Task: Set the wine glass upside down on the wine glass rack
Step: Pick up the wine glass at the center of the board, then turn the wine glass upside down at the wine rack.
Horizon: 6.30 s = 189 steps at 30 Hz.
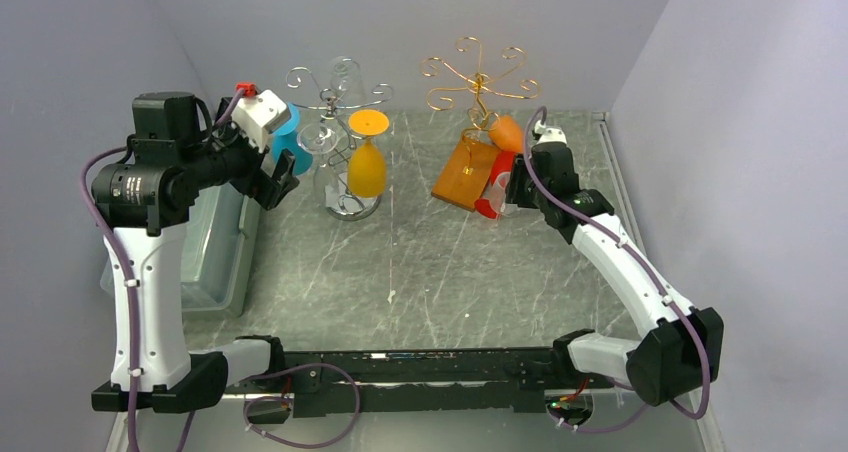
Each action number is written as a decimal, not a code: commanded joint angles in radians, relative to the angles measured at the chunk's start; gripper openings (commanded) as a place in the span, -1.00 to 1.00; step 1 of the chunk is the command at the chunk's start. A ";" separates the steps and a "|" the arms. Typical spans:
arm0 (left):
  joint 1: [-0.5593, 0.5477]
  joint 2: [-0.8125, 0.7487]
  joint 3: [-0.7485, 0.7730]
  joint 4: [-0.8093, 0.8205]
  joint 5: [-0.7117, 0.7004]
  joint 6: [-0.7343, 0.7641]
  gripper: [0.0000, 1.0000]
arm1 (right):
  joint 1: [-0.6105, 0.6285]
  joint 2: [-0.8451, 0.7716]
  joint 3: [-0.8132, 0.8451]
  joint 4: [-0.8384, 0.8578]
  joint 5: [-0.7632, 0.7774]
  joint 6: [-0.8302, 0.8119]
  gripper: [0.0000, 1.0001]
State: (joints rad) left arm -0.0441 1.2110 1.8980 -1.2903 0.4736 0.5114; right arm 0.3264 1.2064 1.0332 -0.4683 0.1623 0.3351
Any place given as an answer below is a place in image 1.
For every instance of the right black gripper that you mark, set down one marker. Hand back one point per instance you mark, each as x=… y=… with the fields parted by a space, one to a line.
x=514 y=189

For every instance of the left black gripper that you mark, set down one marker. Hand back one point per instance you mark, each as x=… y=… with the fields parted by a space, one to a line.
x=256 y=182

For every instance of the blue plastic wine glass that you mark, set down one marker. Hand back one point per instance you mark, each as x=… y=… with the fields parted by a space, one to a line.
x=285 y=139

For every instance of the red plastic wine glass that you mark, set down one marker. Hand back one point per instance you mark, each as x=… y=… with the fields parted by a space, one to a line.
x=502 y=164

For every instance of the clear plain wine glass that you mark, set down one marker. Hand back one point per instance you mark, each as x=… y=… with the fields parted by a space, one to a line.
x=321 y=142

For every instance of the clear patterned wine glass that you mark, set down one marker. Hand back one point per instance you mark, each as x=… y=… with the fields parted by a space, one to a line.
x=499 y=201

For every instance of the yellow plastic wine glass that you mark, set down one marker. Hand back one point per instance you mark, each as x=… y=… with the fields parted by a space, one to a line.
x=367 y=172

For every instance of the clear plastic storage box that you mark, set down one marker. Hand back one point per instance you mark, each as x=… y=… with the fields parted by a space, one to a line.
x=218 y=253

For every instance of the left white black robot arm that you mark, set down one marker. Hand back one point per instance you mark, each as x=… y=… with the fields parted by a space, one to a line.
x=142 y=204

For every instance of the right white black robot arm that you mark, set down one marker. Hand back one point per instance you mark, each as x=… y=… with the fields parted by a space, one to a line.
x=676 y=355

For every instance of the orange plastic wine glass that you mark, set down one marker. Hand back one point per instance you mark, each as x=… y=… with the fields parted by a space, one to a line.
x=507 y=135

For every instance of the silver wire glass rack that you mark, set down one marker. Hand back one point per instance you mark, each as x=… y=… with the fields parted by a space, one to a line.
x=353 y=207

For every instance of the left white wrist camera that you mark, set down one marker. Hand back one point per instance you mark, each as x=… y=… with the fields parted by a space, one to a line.
x=258 y=114

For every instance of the gold wire glass rack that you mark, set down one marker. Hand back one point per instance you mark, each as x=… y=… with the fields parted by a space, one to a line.
x=465 y=176

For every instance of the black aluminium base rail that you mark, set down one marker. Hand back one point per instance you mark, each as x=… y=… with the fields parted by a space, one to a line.
x=520 y=379

